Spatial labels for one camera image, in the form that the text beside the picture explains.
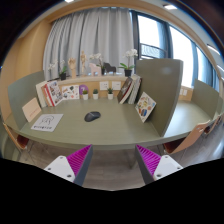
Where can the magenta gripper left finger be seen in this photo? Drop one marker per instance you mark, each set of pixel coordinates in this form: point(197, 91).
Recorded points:
point(73, 167)

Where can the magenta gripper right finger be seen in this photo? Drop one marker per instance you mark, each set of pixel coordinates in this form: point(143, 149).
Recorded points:
point(153, 166)

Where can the black computer mouse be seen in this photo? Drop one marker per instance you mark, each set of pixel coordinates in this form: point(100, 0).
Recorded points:
point(91, 116)

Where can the wooden chair right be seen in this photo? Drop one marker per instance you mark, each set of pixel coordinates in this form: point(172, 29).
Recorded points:
point(183, 143)

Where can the wooden chair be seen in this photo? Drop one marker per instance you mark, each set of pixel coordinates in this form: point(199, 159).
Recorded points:
point(183, 143)
point(20, 142)

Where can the white printed paper sheet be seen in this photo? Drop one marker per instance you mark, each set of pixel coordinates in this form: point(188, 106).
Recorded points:
point(47, 122)

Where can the wooden chair left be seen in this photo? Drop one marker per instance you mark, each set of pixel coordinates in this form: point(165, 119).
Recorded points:
point(20, 142)

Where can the colourful illustrated picture book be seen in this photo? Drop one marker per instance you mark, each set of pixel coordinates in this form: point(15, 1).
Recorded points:
point(145, 106)

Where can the beige card leaning left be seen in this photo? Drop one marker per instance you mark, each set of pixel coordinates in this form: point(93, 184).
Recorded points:
point(31, 109)

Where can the small potted plant left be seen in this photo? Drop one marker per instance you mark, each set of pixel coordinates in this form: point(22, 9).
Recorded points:
point(85, 94)

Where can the small potted plant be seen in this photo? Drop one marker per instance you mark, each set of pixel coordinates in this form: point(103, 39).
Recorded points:
point(95, 94)
point(110, 93)
point(85, 94)

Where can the red white leaning book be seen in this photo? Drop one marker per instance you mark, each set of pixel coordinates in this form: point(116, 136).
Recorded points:
point(53, 93)

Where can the white illustrated card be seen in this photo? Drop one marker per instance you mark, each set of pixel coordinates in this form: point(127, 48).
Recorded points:
point(70, 92)

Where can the small potted plant middle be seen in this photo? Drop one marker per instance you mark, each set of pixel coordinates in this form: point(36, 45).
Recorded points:
point(95, 94)

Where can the purple round ornament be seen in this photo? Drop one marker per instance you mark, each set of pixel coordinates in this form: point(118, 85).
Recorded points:
point(83, 88)

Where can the dark leaning book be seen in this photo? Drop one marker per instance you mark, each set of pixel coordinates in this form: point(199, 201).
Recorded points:
point(125, 90)

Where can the small potted plant right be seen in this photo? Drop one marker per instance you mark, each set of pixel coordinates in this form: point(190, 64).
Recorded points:
point(110, 93)

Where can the white leaning book left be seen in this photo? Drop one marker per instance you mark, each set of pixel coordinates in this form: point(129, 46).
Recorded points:
point(40, 93)

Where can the green right desk divider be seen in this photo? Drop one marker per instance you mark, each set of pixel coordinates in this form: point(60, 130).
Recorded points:
point(161, 80)

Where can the green desk divider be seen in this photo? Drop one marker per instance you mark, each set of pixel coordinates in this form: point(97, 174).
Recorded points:
point(161, 80)
point(20, 93)

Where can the white leaning books stack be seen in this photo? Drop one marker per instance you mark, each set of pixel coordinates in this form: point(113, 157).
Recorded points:
point(137, 81)

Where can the white orchid left pot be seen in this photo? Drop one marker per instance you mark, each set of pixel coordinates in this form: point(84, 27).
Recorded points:
point(62, 68)

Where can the white orchid pot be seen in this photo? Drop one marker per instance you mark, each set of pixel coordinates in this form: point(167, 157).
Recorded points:
point(132, 53)
point(62, 68)

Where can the green left desk divider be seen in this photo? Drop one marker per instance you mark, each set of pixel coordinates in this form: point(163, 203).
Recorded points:
point(20, 93)

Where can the white orchid right pot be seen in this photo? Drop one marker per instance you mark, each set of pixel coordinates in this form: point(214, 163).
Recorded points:
point(132, 53)

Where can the pink animal figurine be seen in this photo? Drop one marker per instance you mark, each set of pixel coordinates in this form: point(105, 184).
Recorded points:
point(95, 70)

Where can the black horse figurine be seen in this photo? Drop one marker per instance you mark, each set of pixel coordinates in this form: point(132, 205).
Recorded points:
point(108, 68)

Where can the wooden hand model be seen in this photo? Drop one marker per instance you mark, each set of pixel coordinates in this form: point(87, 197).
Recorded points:
point(72, 66)

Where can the wooden artist mannequin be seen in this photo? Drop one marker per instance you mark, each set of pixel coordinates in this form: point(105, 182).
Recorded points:
point(83, 61)

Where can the white orchid middle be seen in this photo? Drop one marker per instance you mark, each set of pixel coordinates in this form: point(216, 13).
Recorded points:
point(99, 58)

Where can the grey curtain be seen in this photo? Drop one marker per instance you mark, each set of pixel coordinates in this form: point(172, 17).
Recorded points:
point(106, 30)

